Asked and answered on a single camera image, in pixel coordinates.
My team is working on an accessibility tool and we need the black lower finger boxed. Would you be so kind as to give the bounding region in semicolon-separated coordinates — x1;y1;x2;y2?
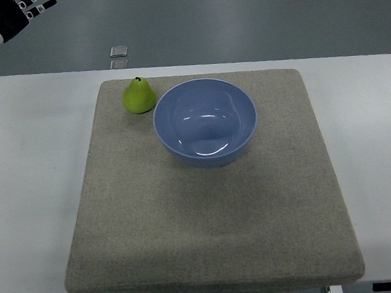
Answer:
25;0;57;20

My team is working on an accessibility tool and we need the black upper finger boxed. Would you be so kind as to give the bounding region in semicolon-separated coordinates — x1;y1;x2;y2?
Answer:
18;0;39;9

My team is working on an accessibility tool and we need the green pear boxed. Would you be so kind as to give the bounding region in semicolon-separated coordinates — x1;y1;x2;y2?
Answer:
122;76;157;115

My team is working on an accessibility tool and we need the blue bowl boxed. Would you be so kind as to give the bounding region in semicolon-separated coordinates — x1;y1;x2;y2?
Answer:
153;78;258;168

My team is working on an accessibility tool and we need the upper metal floor plate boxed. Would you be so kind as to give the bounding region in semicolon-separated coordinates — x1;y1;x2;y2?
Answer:
109;45;128;58

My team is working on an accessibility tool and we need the metal floor plate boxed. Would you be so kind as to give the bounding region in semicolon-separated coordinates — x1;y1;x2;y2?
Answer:
110;59;128;70
109;45;128;58

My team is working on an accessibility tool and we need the lower metal floor plate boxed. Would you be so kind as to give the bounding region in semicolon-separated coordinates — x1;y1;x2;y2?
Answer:
110;59;128;70

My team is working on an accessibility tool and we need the grey fabric mat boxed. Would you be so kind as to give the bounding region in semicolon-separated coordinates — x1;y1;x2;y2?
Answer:
65;69;365;293

